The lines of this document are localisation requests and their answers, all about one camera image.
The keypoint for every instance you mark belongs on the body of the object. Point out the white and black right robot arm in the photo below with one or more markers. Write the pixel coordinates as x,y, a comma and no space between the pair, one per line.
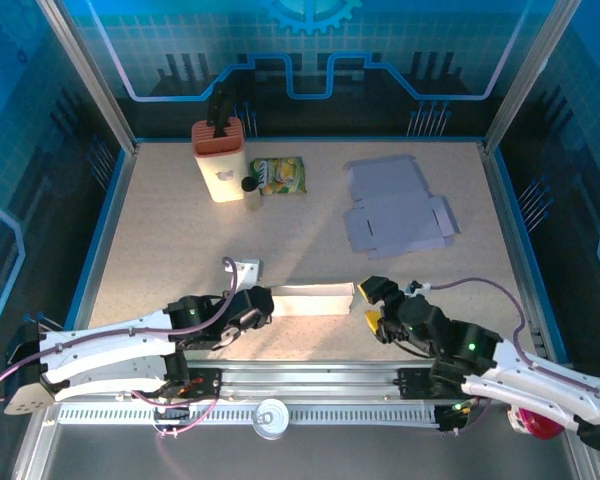
530,390

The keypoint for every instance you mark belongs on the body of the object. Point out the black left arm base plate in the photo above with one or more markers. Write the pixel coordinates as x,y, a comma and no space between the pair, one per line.
207,377

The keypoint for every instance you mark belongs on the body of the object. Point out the container with pink lid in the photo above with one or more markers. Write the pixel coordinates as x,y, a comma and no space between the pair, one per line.
535,425

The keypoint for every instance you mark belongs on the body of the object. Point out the white paper box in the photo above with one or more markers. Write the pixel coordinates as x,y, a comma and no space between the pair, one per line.
310,300
390,200

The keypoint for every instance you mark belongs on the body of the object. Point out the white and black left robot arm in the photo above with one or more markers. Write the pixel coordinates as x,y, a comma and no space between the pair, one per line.
105,340

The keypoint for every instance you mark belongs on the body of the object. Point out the small bottle with black cap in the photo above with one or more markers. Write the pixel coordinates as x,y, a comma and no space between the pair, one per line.
252,200

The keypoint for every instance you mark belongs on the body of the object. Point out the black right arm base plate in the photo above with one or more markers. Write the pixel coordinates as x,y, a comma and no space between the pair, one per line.
412,382

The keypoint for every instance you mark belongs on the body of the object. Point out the yellow green snack bag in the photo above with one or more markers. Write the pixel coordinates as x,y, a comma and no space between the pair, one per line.
282,175

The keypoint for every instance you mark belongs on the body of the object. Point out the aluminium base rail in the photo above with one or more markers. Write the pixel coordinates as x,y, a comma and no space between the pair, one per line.
305,375

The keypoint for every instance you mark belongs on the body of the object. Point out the cream knife block, brown top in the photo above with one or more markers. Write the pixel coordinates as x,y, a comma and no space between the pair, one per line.
225,170

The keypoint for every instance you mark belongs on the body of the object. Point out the aluminium frame post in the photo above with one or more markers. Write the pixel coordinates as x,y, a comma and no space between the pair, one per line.
529,75
91,75

